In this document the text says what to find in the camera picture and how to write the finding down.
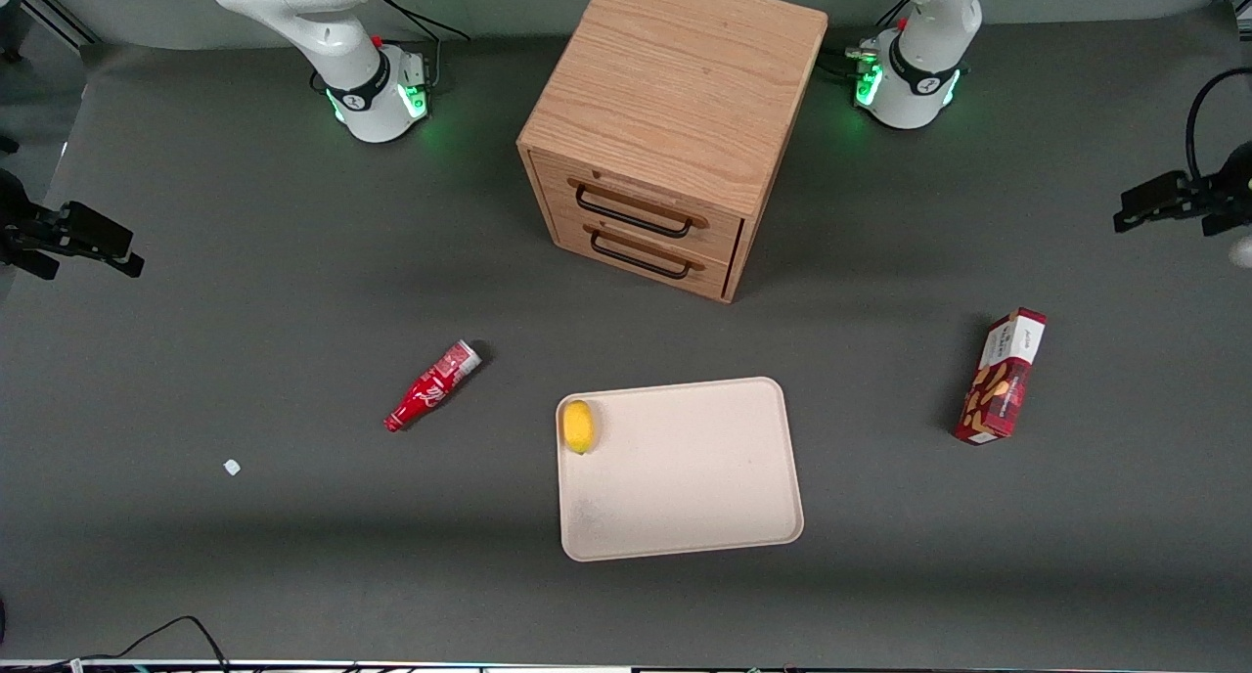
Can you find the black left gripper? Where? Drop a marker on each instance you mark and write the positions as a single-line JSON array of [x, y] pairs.
[[1221, 198]]

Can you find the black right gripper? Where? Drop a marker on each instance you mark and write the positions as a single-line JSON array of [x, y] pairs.
[[22, 233]]

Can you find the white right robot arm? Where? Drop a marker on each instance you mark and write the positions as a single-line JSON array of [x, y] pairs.
[[313, 27]]

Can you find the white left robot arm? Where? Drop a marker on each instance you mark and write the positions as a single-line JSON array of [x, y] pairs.
[[924, 62]]

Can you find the red cookie box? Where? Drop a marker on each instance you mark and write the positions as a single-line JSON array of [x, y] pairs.
[[1000, 384]]

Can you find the beige plastic tray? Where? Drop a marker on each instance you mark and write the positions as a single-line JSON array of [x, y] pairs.
[[685, 477]]

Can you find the red cola bottle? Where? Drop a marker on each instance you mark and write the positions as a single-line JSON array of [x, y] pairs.
[[427, 393]]

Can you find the wooden drawer front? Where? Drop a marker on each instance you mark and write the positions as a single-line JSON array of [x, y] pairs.
[[572, 235], [719, 231]]

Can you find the wooden drawer cabinet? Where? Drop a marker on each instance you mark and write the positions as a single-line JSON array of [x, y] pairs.
[[675, 76]]

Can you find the yellow lemon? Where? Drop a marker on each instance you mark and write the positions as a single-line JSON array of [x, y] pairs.
[[579, 426]]

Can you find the aluminium frame profile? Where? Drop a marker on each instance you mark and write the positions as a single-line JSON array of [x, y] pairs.
[[59, 13]]

